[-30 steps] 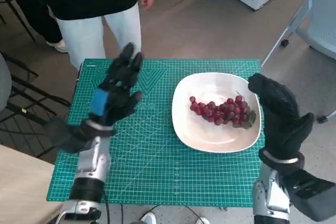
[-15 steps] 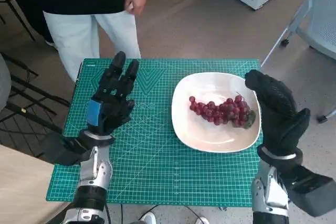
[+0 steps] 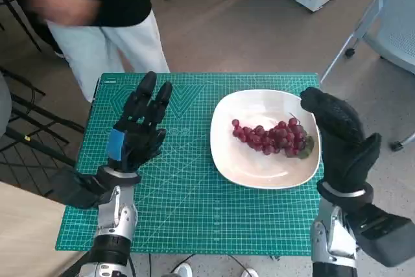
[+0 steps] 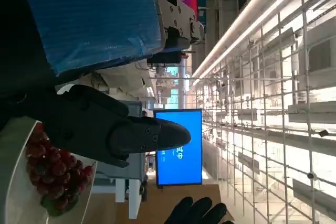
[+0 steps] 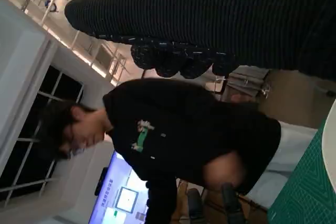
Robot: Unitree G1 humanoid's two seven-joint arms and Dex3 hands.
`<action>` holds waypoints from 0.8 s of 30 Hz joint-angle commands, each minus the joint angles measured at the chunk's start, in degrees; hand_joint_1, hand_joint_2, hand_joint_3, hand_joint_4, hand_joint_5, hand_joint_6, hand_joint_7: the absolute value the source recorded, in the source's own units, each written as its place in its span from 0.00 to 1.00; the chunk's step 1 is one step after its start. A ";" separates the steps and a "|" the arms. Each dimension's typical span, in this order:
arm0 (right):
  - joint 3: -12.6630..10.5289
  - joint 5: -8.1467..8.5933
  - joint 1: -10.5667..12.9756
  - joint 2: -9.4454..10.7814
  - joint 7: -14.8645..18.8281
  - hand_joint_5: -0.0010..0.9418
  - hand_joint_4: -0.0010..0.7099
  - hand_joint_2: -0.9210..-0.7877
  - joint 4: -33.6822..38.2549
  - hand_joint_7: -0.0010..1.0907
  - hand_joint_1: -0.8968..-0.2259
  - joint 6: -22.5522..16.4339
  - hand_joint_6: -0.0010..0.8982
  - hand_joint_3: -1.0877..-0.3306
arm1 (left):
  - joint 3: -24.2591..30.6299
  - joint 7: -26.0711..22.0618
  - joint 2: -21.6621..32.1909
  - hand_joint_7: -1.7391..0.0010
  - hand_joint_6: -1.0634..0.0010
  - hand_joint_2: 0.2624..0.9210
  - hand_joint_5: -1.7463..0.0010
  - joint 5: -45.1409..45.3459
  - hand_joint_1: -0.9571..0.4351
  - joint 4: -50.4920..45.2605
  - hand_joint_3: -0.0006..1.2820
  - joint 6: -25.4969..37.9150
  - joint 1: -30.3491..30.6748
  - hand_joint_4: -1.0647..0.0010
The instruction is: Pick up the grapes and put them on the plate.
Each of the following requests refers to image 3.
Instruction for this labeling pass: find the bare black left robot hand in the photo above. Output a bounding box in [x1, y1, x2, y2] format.
[106, 71, 173, 175]

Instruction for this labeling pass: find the person's right hand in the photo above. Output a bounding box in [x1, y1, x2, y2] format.
[24, 0, 103, 27]

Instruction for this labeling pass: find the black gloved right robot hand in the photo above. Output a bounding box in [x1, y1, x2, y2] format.
[300, 87, 383, 199]

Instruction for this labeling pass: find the red toy grape bunch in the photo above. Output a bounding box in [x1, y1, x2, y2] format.
[230, 113, 315, 160]

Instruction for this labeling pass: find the white square plate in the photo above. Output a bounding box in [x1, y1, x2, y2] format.
[209, 90, 322, 189]

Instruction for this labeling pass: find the green cutting mat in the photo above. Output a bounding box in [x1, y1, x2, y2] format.
[54, 72, 325, 255]

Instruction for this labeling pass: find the grey rounded seat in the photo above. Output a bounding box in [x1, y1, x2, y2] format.
[0, 74, 13, 135]

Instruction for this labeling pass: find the grey mesh chair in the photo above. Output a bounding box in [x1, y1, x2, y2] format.
[320, 0, 415, 152]

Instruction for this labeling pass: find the light wooden desk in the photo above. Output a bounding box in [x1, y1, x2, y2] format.
[0, 181, 88, 277]

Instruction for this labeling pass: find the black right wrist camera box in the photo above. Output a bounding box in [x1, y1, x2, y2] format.
[351, 204, 415, 267]

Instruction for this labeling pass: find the black wire rack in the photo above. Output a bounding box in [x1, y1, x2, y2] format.
[0, 66, 85, 190]

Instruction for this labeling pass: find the black floor cable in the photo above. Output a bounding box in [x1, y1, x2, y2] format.
[147, 252, 248, 277]

